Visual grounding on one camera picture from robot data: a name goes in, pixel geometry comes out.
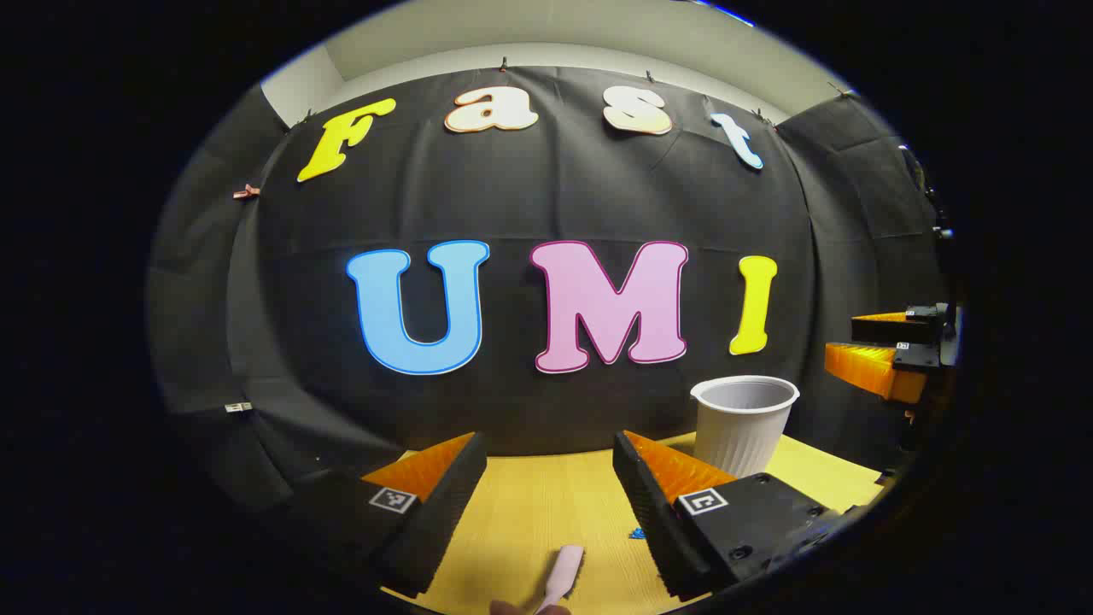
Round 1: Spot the white ribbed garbage bin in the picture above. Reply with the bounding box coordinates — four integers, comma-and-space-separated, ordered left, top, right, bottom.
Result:
690, 375, 801, 479

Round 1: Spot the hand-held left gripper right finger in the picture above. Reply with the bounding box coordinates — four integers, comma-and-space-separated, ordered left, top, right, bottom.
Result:
612, 430, 856, 597

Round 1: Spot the wooden desktop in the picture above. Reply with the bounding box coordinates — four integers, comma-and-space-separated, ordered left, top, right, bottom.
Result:
380, 431, 889, 615

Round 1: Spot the small pink broom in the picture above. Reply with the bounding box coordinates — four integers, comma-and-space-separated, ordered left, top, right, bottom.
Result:
491, 545, 587, 615

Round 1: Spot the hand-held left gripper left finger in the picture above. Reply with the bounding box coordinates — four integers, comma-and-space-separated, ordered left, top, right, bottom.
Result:
282, 431, 488, 599

